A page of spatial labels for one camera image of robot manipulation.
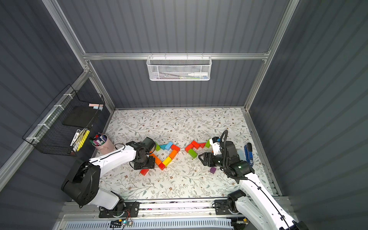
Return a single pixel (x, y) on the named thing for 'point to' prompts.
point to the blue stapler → (248, 153)
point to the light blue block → (168, 146)
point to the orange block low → (157, 160)
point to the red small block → (162, 166)
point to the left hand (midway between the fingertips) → (148, 167)
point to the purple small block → (212, 170)
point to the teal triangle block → (163, 146)
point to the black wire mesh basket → (61, 130)
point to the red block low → (195, 144)
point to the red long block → (144, 171)
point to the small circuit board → (120, 223)
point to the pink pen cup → (102, 143)
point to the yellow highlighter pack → (80, 139)
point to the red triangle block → (202, 144)
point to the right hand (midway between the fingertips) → (205, 156)
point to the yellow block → (167, 161)
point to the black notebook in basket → (79, 116)
